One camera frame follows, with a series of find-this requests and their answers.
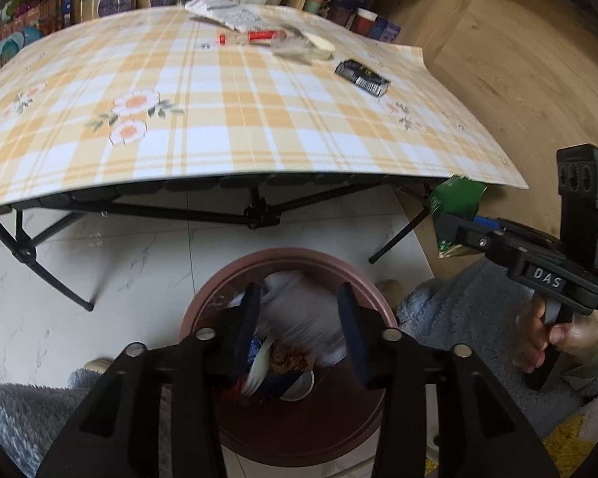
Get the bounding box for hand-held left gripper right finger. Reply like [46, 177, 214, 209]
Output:
[338, 281, 559, 478]

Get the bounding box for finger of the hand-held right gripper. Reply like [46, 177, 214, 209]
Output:
[473, 216, 562, 253]
[436, 213, 510, 261]

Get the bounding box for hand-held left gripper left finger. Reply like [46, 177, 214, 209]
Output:
[36, 283, 263, 478]

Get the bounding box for green snack packet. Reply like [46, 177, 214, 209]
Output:
[427, 175, 488, 261]

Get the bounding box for brown plastic bin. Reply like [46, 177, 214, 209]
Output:
[179, 248, 398, 455]

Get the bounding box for clear plastic wrapper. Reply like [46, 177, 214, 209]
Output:
[269, 37, 330, 65]

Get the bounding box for person's right hand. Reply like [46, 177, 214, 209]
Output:
[513, 300, 598, 374]

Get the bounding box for white plastic fork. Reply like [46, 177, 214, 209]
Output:
[243, 336, 276, 395]

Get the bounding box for person's fluffy grey robe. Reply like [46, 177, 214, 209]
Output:
[0, 258, 534, 478]

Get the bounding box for white paper cup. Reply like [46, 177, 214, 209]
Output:
[279, 369, 316, 402]

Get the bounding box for black snack packet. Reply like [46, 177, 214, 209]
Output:
[334, 58, 392, 97]

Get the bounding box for folding table with plaid cloth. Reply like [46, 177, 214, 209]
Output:
[0, 2, 529, 211]

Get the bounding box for blue patterned carton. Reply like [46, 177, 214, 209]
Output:
[378, 16, 403, 44]

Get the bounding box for yellow printed fleece cloth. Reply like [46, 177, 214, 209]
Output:
[542, 392, 598, 478]

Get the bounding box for red cup white rim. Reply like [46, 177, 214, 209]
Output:
[352, 7, 380, 37]

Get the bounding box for cream plastic spoon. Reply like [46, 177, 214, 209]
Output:
[298, 30, 338, 57]

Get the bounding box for dark blue books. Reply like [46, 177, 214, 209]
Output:
[328, 0, 376, 31]

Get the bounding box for red capped clear tube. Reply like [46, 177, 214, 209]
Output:
[216, 29, 288, 47]

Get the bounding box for white printed paper packet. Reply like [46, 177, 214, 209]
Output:
[185, 0, 281, 31]

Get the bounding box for teal picture box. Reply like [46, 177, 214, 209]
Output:
[0, 24, 44, 59]

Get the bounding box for copper ribbed tin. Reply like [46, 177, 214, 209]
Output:
[39, 0, 67, 35]

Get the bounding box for black folding table frame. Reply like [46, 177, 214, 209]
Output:
[0, 172, 460, 312]

